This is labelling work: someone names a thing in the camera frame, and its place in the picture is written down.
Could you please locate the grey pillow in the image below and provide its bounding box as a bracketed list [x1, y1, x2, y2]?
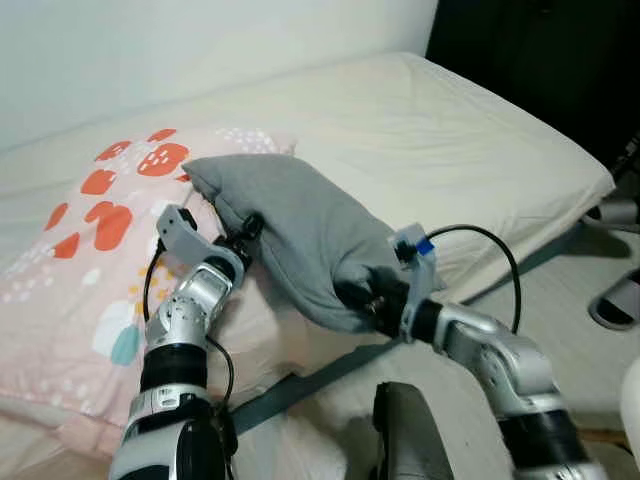
[183, 152, 446, 334]

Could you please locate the pink pillow with orange pattern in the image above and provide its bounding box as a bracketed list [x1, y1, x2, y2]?
[0, 126, 301, 456]

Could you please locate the grey office chair base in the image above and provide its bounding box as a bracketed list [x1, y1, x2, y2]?
[585, 130, 640, 331]

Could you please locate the dark grey right robot leg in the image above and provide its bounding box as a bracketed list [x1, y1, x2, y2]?
[372, 382, 457, 480]

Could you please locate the cream bed mattress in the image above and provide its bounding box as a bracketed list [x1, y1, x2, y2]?
[0, 52, 616, 426]

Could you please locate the dark wardrobe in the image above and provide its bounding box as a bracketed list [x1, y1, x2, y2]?
[425, 0, 640, 173]

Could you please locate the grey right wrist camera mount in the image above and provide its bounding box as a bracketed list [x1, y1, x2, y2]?
[390, 225, 441, 341]

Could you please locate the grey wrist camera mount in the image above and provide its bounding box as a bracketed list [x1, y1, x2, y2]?
[390, 225, 441, 341]
[155, 203, 227, 266]

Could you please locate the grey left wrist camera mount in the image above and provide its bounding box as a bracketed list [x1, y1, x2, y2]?
[155, 203, 227, 266]

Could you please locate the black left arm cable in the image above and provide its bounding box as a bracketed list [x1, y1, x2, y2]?
[143, 235, 237, 416]

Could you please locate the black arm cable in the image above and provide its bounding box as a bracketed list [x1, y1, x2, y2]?
[425, 224, 523, 336]
[143, 235, 237, 416]

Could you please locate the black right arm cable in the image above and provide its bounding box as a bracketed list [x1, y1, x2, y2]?
[425, 224, 523, 336]

